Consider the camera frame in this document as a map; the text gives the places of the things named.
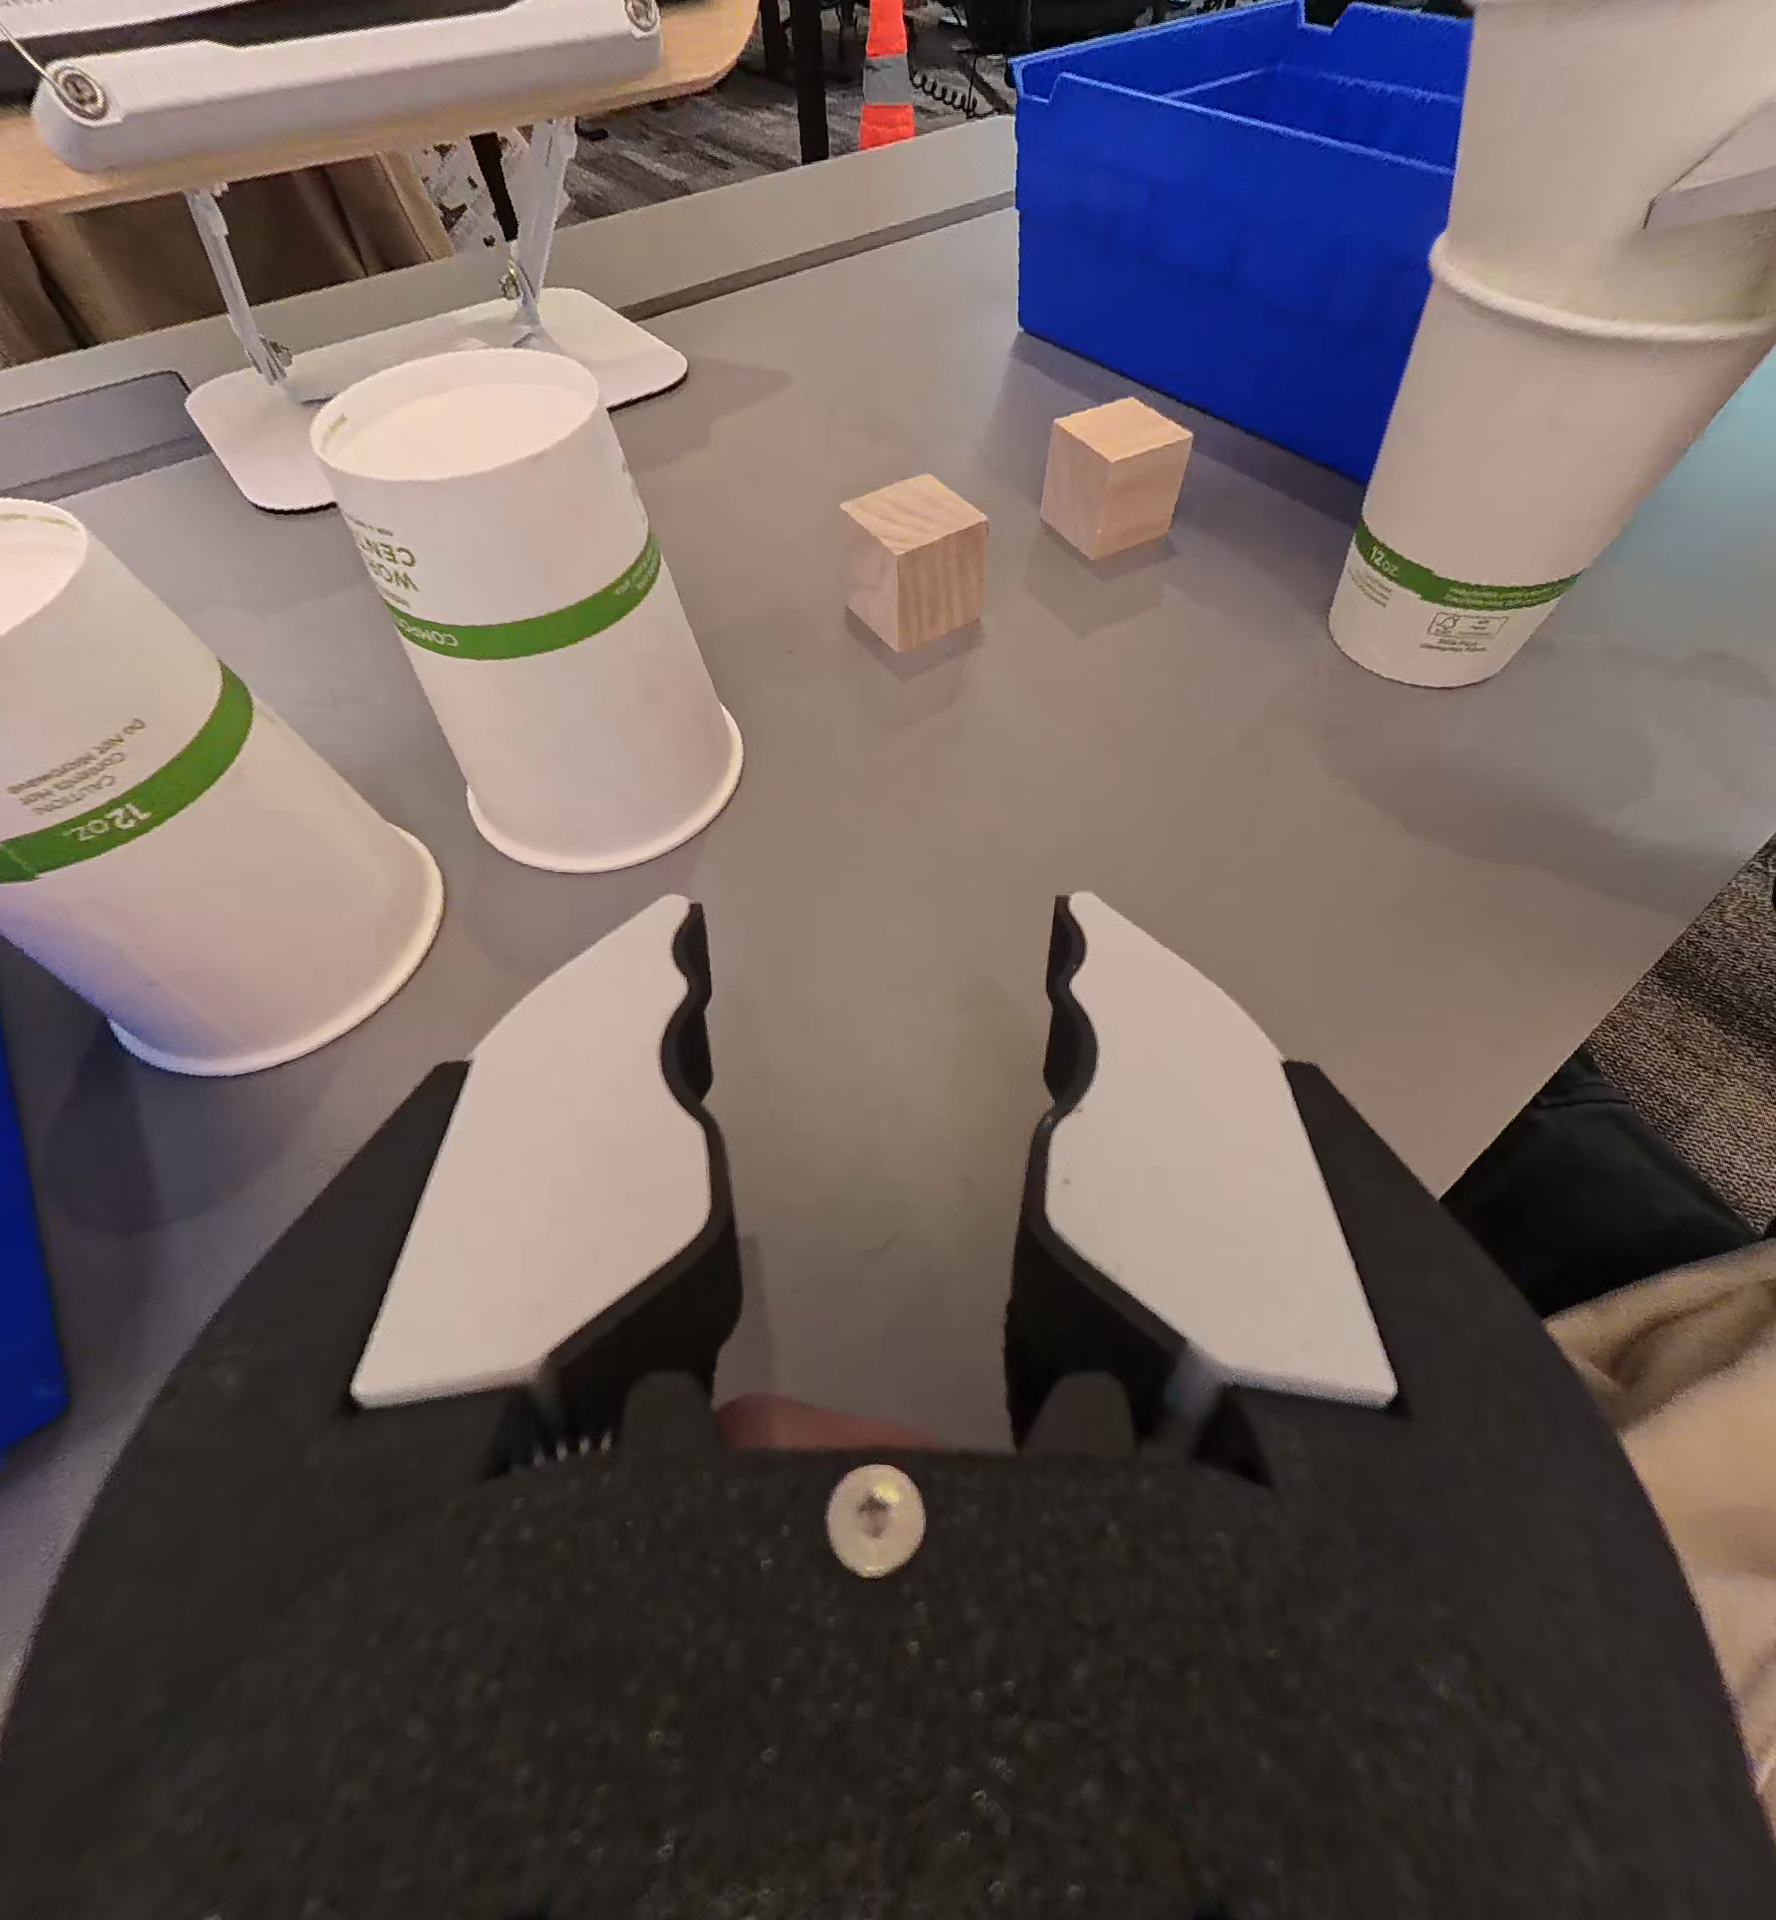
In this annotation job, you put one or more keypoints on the white paper cup green band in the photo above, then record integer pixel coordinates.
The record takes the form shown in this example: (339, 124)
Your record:
(1564, 148)
(1504, 478)
(153, 855)
(559, 674)

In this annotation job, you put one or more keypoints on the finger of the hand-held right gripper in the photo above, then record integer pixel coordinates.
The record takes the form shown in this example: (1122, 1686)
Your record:
(1775, 158)

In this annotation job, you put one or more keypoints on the person's dark trousers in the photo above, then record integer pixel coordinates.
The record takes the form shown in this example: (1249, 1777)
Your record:
(1592, 1183)

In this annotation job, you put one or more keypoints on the person's cream sweatshirt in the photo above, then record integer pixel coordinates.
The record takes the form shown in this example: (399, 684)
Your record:
(1729, 1501)

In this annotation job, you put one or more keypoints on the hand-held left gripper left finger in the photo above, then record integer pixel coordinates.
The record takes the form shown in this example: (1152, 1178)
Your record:
(543, 1183)

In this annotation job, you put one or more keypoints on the tan cloth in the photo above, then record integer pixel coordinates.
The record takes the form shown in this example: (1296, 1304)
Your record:
(108, 278)

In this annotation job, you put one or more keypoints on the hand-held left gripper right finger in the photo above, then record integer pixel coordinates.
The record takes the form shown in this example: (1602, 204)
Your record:
(1217, 1183)

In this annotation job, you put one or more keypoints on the orange traffic cone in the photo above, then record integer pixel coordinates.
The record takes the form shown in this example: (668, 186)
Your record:
(887, 75)

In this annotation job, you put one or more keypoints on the wooden cube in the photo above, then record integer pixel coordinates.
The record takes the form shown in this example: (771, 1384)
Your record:
(1115, 478)
(911, 569)

